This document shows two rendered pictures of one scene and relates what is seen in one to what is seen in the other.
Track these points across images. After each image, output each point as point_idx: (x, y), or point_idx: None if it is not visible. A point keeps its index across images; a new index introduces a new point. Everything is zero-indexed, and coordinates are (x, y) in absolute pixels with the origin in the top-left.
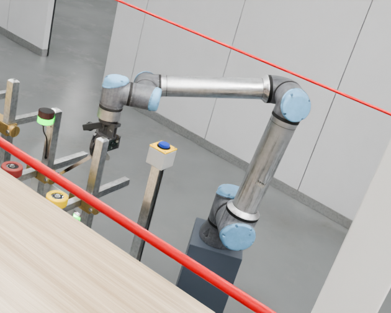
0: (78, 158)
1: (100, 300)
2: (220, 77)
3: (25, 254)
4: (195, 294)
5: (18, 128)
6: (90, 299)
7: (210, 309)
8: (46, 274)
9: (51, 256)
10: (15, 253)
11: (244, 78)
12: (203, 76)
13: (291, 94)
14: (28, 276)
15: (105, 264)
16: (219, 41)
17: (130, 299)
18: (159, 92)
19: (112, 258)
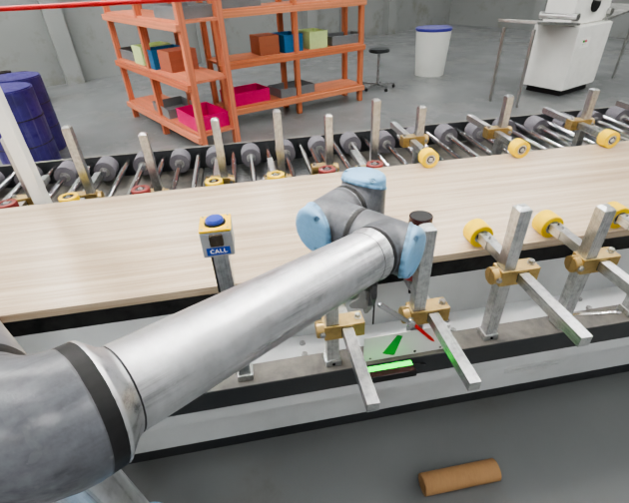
0: (457, 367)
1: (182, 249)
2: (262, 283)
3: (265, 234)
4: None
5: (492, 274)
6: (189, 245)
7: (89, 303)
8: (235, 236)
9: (250, 244)
10: (271, 230)
11: (188, 316)
12: (304, 264)
13: None
14: (241, 228)
15: (211, 267)
16: (94, 2)
17: (164, 262)
18: (303, 209)
19: (214, 273)
